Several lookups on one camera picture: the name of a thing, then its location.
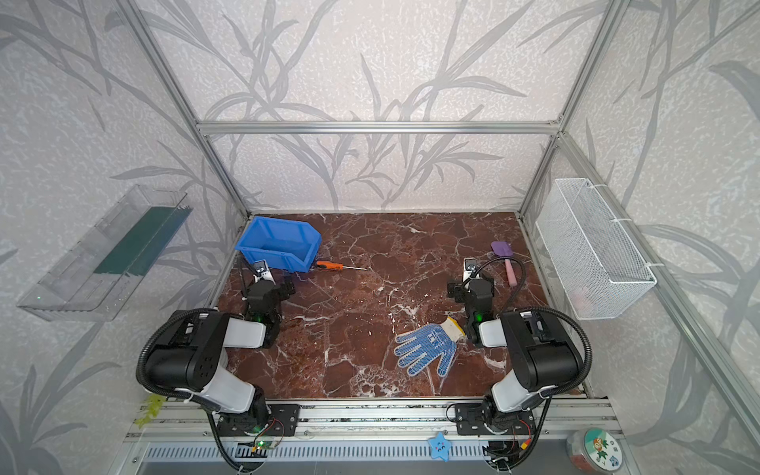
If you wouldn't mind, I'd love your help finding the round jar with cartoon lid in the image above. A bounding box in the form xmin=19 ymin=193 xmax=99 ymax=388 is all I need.
xmin=566 ymin=427 xmax=625 ymax=474

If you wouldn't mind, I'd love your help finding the blue star sticker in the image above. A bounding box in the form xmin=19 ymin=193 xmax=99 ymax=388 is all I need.
xmin=427 ymin=431 xmax=452 ymax=462

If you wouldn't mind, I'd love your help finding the orange black screwdriver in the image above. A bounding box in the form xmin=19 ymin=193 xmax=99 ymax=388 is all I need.
xmin=315 ymin=261 xmax=366 ymax=271

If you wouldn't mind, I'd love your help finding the blue dotted work glove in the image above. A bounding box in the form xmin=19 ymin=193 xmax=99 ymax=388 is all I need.
xmin=394 ymin=318 xmax=465 ymax=378

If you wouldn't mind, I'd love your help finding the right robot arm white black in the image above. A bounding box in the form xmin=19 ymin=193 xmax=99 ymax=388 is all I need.
xmin=447 ymin=258 xmax=592 ymax=437

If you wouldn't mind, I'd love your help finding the white wire mesh basket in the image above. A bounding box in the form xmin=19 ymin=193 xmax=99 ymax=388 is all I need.
xmin=536 ymin=178 xmax=657 ymax=321

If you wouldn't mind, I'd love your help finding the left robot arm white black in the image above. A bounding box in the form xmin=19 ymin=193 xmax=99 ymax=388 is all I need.
xmin=136 ymin=260 xmax=296 ymax=433

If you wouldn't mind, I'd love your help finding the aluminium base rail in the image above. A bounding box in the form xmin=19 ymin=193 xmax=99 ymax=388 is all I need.
xmin=125 ymin=397 xmax=623 ymax=443

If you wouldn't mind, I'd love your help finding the artificial flower pot plant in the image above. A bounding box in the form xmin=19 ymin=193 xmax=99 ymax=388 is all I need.
xmin=135 ymin=393 xmax=167 ymax=429

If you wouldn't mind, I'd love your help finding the clear acrylic wall shelf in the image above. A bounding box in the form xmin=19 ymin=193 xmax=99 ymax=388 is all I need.
xmin=17 ymin=185 xmax=193 ymax=322

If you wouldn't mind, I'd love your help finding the blue plastic storage bin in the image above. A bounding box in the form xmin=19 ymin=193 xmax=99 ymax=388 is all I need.
xmin=236 ymin=217 xmax=322 ymax=272

